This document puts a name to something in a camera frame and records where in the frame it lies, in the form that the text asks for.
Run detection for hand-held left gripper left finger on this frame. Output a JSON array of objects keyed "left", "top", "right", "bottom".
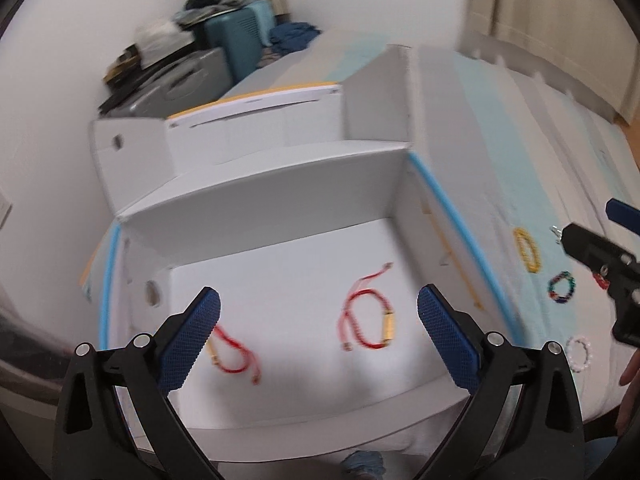
[{"left": 52, "top": 286, "right": 226, "bottom": 480}]

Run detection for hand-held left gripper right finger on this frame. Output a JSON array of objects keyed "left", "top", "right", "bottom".
[{"left": 416, "top": 284, "right": 586, "bottom": 480}]

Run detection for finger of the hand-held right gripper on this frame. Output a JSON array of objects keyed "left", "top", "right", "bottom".
[
  {"left": 561, "top": 223, "right": 640, "bottom": 273},
  {"left": 605, "top": 199, "right": 640, "bottom": 233}
]

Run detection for red cord bracelet gold tube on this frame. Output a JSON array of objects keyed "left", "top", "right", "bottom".
[{"left": 340, "top": 261, "right": 401, "bottom": 353}]

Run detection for multicolour bead bracelet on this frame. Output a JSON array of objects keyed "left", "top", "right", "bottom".
[{"left": 546, "top": 271, "right": 576, "bottom": 306}]

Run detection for yellow bead bracelet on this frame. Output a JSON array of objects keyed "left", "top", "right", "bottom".
[{"left": 512, "top": 227, "right": 543, "bottom": 275}]

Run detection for white cardboard box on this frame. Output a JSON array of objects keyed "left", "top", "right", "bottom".
[{"left": 80, "top": 44, "right": 526, "bottom": 466}]

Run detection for person's right hand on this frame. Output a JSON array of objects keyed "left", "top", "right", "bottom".
[{"left": 616, "top": 355, "right": 640, "bottom": 436}]

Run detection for blue cloth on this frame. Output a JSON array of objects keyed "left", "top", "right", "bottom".
[{"left": 342, "top": 450, "right": 388, "bottom": 480}]

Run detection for beige curtain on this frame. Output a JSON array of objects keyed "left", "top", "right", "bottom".
[{"left": 467, "top": 0, "right": 640, "bottom": 126}]

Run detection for grey suitcase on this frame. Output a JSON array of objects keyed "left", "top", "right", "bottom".
[{"left": 100, "top": 47, "right": 236, "bottom": 121}]

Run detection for black and yellow flat items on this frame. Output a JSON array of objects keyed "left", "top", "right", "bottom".
[{"left": 102, "top": 44, "right": 147, "bottom": 92}]

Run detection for teal suitcase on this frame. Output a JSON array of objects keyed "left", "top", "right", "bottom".
[{"left": 205, "top": 0, "right": 276, "bottom": 86}]

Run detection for white bag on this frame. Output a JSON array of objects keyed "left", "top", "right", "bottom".
[{"left": 135, "top": 19, "right": 187, "bottom": 68}]

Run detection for pile of blue clothes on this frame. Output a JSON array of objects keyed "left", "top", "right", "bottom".
[{"left": 270, "top": 21, "right": 321, "bottom": 56}]

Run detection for dark clothing pile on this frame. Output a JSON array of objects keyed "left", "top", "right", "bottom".
[{"left": 175, "top": 0, "right": 251, "bottom": 26}]

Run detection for white bead bracelet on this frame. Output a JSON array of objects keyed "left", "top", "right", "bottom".
[{"left": 566, "top": 336, "right": 596, "bottom": 373}]

